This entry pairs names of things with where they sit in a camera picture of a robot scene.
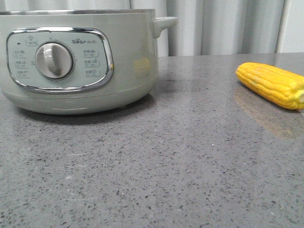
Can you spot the yellow corn cob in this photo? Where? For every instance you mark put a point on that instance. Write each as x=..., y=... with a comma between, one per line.
x=279, y=86

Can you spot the light green electric cooking pot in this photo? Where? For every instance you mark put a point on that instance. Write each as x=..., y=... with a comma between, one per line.
x=115, y=60

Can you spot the grey round control knob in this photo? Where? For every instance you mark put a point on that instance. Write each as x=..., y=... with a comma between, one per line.
x=53, y=60

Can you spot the white grey curtain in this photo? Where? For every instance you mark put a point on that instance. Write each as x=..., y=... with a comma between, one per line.
x=205, y=27

